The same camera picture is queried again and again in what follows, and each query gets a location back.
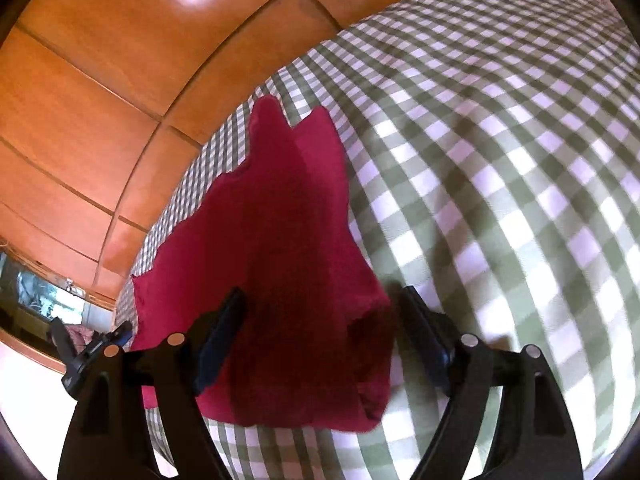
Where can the dark glass cabinet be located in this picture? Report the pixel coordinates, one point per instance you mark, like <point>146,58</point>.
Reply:
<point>27,292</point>

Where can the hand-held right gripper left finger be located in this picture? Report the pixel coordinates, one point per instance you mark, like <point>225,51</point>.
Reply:
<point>220,340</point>

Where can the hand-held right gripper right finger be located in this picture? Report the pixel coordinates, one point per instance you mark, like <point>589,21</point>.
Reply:
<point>430,345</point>

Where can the pink cloth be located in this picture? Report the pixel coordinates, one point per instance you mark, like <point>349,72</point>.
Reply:
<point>80,334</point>

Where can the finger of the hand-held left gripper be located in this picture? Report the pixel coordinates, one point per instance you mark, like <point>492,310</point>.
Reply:
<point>60,337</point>
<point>117,335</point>

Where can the red garment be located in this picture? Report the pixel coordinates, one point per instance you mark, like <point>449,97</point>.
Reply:
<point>280,240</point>

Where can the green white checked bed sheet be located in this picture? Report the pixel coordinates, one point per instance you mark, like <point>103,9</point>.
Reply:
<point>475,160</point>

